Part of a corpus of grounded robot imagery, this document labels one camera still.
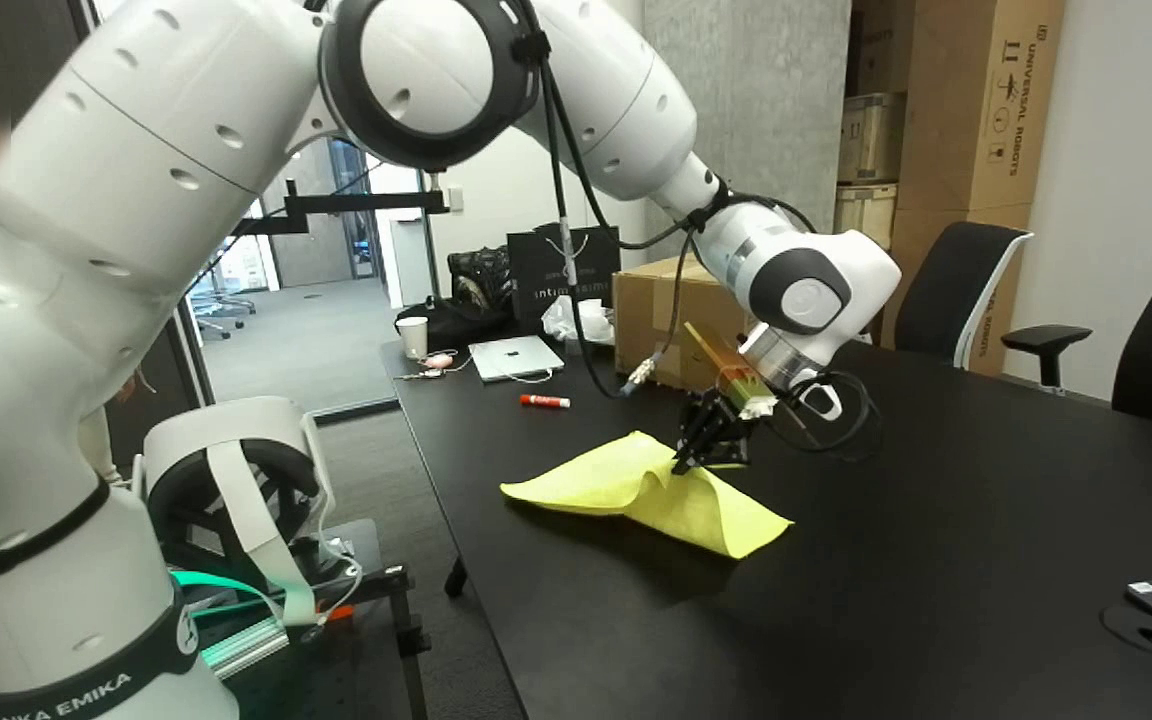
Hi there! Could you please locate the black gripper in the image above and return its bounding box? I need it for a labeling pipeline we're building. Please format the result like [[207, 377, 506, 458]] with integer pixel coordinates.
[[667, 377, 785, 474]]

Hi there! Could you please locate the yellow towel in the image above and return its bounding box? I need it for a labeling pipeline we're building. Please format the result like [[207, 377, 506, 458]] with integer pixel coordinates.
[[496, 428, 798, 563]]

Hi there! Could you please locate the brown cardboard box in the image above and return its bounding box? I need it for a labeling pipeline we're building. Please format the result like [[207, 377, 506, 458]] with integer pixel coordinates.
[[609, 252, 751, 391]]

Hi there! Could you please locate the white crumpled plastic bag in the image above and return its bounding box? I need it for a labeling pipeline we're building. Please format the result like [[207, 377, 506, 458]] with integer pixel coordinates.
[[541, 291, 620, 352]]

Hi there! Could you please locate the black bag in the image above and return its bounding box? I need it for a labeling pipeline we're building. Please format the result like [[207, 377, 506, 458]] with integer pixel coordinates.
[[447, 218, 626, 335]]

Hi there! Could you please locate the beige storage box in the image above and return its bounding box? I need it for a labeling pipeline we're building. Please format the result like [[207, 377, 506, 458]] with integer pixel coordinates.
[[831, 180, 901, 256]]

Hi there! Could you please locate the white paper cup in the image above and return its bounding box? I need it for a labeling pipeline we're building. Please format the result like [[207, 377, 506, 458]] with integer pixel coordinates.
[[394, 311, 436, 365]]

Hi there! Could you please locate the brown storage box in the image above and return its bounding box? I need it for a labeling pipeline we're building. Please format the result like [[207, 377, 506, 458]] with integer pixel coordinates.
[[837, 92, 905, 182]]

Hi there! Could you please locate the black metal stand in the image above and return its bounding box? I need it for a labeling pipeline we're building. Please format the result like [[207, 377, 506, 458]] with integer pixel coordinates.
[[314, 515, 434, 720]]

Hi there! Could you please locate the tall cardboard box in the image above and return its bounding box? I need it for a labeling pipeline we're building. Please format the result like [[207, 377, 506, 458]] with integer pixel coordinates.
[[875, 0, 1074, 381]]

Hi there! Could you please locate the grey door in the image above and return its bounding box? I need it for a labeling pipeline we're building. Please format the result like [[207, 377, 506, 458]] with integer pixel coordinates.
[[274, 130, 355, 291]]

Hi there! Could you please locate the white VR headset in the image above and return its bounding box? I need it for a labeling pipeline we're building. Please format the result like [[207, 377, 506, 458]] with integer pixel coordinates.
[[132, 395, 342, 633]]

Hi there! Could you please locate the grey background office chair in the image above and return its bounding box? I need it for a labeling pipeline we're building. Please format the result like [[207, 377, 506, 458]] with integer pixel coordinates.
[[188, 234, 262, 335]]

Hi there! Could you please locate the black office chair white frame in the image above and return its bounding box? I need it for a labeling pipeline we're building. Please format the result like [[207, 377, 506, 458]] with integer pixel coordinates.
[[825, 218, 1035, 377]]

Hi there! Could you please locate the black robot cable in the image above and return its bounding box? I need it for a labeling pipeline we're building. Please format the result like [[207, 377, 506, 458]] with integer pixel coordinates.
[[541, 62, 740, 403]]

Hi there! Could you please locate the black camera boom bar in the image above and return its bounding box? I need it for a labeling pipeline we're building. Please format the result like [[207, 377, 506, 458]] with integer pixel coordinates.
[[230, 174, 452, 241]]

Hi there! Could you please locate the green strap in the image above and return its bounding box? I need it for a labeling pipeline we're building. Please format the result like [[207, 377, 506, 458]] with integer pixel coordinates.
[[168, 563, 293, 671]]

